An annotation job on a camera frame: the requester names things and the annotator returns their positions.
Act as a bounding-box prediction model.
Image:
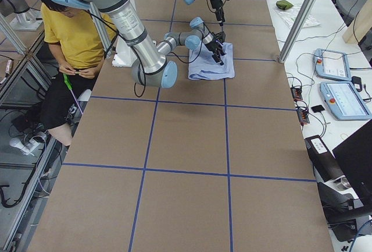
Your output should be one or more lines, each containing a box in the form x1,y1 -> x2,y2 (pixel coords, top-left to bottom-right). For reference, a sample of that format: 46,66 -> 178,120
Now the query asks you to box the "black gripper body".
205,40 -> 225,60
210,0 -> 225,23

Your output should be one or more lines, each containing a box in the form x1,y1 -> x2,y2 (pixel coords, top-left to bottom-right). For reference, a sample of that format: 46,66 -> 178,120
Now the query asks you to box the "black monitor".
333,121 -> 371,205

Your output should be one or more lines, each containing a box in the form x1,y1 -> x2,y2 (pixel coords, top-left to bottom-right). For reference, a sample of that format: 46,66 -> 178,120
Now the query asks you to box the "orange circuit board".
296,107 -> 310,126
290,87 -> 303,101

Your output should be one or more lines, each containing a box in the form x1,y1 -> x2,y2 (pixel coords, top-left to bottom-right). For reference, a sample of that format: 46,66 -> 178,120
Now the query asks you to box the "aluminium frame post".
278,0 -> 316,63

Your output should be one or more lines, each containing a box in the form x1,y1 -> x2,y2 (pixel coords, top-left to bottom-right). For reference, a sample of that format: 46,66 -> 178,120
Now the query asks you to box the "black device with label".
304,135 -> 344,182

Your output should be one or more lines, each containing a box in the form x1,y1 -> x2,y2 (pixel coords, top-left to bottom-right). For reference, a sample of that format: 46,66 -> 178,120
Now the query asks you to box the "clear bag with MiNi print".
276,4 -> 321,29

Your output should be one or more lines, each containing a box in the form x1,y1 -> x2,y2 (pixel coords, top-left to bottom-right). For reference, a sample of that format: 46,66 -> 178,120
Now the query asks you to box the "green folded cloth pouch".
276,0 -> 294,10

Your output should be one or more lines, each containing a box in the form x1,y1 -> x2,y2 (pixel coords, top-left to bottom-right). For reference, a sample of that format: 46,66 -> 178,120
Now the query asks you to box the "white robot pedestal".
112,38 -> 137,67

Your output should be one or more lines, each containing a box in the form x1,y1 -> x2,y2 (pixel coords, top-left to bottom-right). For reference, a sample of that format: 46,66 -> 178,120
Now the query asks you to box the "orange circuit board far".
290,87 -> 303,101

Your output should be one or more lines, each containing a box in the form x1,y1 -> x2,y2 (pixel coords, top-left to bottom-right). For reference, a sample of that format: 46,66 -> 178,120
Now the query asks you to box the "orange circuit board near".
296,107 -> 310,126

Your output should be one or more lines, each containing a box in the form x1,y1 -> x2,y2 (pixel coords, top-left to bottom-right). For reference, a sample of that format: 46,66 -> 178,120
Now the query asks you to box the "near blue teach pendant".
319,81 -> 371,120

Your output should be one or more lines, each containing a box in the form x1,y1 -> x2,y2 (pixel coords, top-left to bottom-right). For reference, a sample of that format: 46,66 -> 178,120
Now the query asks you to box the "blue teach pendant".
319,81 -> 371,120
313,48 -> 352,81

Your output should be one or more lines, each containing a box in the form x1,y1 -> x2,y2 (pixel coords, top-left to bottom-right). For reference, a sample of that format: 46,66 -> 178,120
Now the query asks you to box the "far blue teach pendant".
313,48 -> 352,81

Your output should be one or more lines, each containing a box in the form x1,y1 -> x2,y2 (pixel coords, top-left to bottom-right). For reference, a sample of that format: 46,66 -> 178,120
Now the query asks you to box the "person in yellow shirt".
40,0 -> 105,147

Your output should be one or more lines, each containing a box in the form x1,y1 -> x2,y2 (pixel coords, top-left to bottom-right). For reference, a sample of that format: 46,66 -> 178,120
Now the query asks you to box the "blue striped dress shirt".
188,42 -> 235,80

